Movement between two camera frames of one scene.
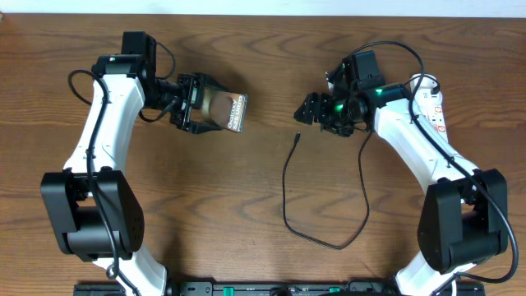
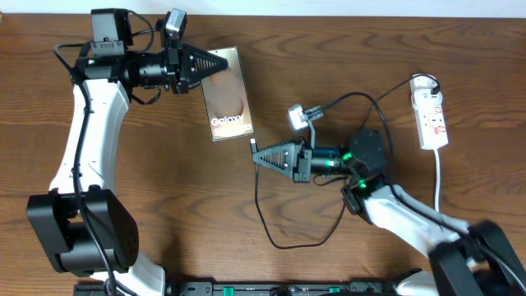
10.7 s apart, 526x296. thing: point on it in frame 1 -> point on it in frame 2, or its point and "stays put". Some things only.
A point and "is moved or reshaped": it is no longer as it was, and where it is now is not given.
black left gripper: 184,117 -> 188,79
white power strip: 430,99 stays put
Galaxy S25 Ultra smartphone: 227,108 is moved or reshaped
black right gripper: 316,105 -> 298,160
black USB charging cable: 367,200 -> 255,151
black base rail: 275,289 stays put
